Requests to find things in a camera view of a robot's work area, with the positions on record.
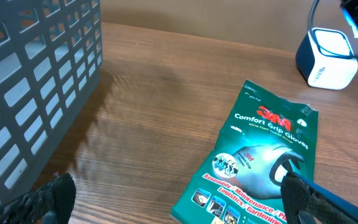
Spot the grey plastic basket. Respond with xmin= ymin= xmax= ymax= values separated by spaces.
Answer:
xmin=0 ymin=0 xmax=103 ymax=206

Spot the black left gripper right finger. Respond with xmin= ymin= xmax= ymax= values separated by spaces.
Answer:
xmin=280 ymin=172 xmax=358 ymax=224

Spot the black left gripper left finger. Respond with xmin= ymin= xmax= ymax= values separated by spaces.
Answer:
xmin=0 ymin=173 xmax=76 ymax=224

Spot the white barcode scanner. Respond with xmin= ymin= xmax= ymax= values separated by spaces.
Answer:
xmin=295 ymin=27 xmax=358 ymax=90

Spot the green 3M gloves packet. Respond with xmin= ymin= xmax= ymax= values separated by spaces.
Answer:
xmin=170 ymin=81 xmax=318 ymax=223

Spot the black camera cable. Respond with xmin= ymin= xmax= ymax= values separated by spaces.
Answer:
xmin=307 ymin=0 xmax=358 ymax=60

